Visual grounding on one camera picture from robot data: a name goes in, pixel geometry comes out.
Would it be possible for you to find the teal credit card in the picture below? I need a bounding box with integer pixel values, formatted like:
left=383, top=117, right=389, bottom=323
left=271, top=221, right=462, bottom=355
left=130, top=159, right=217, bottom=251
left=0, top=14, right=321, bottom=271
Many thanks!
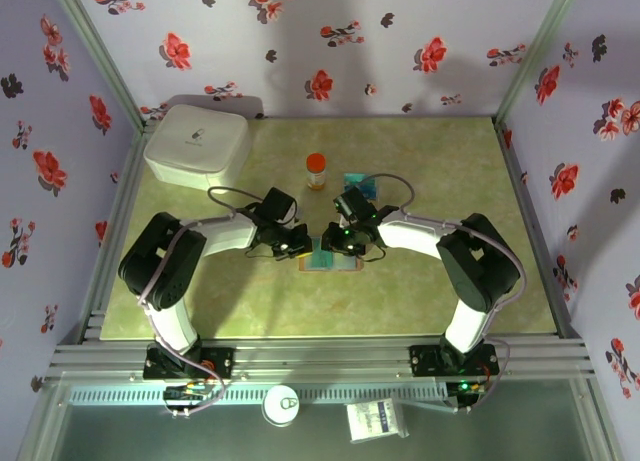
left=305, top=236, right=336, bottom=271
left=342, top=172, right=375, bottom=196

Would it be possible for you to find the brown leather card holder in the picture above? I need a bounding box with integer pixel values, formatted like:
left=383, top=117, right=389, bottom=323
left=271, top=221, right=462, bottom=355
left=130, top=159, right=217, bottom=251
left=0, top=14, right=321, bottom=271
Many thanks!
left=298, top=235, right=364, bottom=273

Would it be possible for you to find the orange pill bottle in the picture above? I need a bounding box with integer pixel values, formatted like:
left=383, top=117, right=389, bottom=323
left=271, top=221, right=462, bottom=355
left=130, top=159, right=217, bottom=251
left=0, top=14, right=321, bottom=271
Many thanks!
left=304, top=152, right=329, bottom=191

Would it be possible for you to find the white zip pill case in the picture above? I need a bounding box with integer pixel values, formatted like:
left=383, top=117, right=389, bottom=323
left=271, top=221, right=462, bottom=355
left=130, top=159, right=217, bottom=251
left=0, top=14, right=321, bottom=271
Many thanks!
left=143, top=104, right=253, bottom=194

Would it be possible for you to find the white round lid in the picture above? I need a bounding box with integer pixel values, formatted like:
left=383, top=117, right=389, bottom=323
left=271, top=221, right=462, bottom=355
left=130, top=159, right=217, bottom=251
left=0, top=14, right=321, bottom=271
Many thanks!
left=262, top=384, right=300, bottom=427

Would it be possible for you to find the clear bag with papers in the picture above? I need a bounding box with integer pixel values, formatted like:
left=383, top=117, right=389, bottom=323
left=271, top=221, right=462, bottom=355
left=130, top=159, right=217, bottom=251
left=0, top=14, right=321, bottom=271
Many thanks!
left=345, top=399, right=410, bottom=445

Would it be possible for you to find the small electronics board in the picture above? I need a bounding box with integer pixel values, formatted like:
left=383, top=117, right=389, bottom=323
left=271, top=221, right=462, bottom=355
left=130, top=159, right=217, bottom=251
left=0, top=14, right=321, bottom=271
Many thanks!
left=443, top=378, right=489, bottom=415
left=163, top=382, right=214, bottom=417

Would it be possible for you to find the grey right arm cable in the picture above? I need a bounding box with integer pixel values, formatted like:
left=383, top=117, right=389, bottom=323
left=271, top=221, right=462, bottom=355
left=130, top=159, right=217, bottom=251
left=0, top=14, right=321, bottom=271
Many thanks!
left=369, top=173, right=530, bottom=413

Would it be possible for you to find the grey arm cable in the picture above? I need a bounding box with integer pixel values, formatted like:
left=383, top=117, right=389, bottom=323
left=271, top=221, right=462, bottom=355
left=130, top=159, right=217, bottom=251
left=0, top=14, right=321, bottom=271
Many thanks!
left=369, top=173, right=530, bottom=413
left=137, top=186, right=265, bottom=418

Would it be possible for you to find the grey left arm cable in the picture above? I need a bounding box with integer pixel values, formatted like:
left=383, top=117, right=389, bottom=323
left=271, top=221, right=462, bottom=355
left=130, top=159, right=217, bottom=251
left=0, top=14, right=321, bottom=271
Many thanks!
left=137, top=186, right=265, bottom=418

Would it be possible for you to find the wide aluminium frame rail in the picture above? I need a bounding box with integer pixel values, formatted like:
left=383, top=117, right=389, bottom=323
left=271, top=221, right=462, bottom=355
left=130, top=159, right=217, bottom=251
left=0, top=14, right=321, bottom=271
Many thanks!
left=47, top=334, right=597, bottom=382

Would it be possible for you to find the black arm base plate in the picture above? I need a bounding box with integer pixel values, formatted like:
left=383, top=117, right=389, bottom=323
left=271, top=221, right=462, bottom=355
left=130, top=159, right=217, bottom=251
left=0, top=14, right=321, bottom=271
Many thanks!
left=143, top=344, right=236, bottom=381
left=408, top=343, right=500, bottom=377

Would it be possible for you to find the grey slotted cable duct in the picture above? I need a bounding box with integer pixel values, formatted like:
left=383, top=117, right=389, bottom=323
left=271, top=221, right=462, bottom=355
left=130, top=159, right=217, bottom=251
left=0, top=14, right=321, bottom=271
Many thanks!
left=67, top=386, right=451, bottom=407

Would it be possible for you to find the aluminium corner post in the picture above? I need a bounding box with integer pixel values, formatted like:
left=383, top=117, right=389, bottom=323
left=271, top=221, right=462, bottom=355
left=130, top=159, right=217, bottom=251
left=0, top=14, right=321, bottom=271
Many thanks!
left=47, top=0, right=149, bottom=132
left=494, top=0, right=584, bottom=127

